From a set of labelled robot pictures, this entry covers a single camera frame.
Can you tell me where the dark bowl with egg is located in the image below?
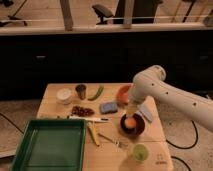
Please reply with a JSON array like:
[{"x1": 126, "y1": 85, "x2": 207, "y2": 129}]
[{"x1": 120, "y1": 114, "x2": 145, "y2": 137}]

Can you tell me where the green plastic tray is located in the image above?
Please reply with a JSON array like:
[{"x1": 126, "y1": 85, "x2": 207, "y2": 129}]
[{"x1": 10, "y1": 119, "x2": 86, "y2": 171}]

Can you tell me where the metal fork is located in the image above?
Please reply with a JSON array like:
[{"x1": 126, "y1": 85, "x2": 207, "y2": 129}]
[{"x1": 98, "y1": 133, "x2": 127, "y2": 148}]

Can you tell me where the white cup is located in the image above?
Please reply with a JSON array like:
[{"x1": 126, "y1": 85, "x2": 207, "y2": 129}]
[{"x1": 56, "y1": 88, "x2": 71, "y2": 105}]

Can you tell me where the blue sponge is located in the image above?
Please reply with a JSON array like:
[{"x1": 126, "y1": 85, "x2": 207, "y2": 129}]
[{"x1": 100, "y1": 102, "x2": 118, "y2": 114}]

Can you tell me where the green pea pod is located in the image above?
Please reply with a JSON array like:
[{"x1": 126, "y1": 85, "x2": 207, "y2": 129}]
[{"x1": 88, "y1": 86, "x2": 104, "y2": 101}]

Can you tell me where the metal cup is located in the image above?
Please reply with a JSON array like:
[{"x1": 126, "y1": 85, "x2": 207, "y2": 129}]
[{"x1": 75, "y1": 84, "x2": 86, "y2": 100}]

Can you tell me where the grey blue cloth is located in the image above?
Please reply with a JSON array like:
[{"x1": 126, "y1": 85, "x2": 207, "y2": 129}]
[{"x1": 138, "y1": 104, "x2": 153, "y2": 123}]

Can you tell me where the green plastic cup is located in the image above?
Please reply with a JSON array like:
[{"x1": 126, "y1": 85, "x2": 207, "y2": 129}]
[{"x1": 131, "y1": 144, "x2": 149, "y2": 162}]

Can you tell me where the dark cabinet counter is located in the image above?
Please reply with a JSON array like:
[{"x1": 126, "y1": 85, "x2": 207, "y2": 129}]
[{"x1": 0, "y1": 31, "x2": 213, "y2": 100}]

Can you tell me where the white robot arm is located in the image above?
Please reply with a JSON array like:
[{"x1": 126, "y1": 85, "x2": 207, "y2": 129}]
[{"x1": 129, "y1": 65, "x2": 213, "y2": 132}]

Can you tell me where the orange bowl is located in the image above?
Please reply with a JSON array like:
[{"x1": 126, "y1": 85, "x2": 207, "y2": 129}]
[{"x1": 116, "y1": 85, "x2": 130, "y2": 105}]

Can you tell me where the white handled knife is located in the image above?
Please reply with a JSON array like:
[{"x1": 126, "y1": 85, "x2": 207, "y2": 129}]
[{"x1": 69, "y1": 116, "x2": 109, "y2": 123}]

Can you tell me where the black office chair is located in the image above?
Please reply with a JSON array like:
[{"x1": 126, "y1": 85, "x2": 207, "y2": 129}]
[{"x1": 92, "y1": 4, "x2": 113, "y2": 24}]

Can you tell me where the black cable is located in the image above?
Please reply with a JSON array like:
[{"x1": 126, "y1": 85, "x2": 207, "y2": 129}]
[{"x1": 165, "y1": 119, "x2": 200, "y2": 150}]

